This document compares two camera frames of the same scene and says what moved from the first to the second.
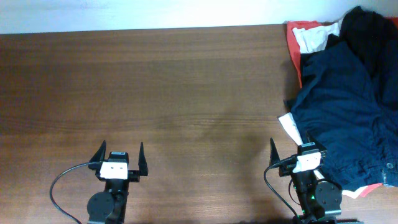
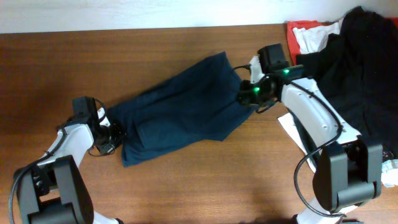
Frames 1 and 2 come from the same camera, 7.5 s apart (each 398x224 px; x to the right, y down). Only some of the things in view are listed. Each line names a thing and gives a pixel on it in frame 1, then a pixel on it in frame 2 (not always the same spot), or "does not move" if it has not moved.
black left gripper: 134,175 to 109,140
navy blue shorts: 341,110 to 201,102
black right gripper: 273,156 to 247,97
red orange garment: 297,61 does not move
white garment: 308,38 does not move
